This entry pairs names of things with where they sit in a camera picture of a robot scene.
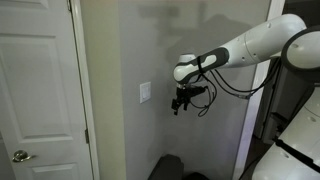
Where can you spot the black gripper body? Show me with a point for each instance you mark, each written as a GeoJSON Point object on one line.
{"type": "Point", "coordinates": [183, 94]}

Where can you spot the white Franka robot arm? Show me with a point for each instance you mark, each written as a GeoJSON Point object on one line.
{"type": "Point", "coordinates": [260, 43]}

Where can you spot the black bag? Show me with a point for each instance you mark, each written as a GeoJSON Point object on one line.
{"type": "Point", "coordinates": [166, 168]}

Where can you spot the metal door hinge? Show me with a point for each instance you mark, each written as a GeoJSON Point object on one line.
{"type": "Point", "coordinates": [86, 136]}

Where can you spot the white panel door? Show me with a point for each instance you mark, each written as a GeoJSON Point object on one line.
{"type": "Point", "coordinates": [40, 93]}

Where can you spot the white light switch plate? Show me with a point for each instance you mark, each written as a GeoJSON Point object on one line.
{"type": "Point", "coordinates": [145, 92]}

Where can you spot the white wall corner trim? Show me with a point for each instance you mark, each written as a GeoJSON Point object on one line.
{"type": "Point", "coordinates": [256, 100]}

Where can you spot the white door frame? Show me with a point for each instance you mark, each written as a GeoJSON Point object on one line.
{"type": "Point", "coordinates": [85, 83]}

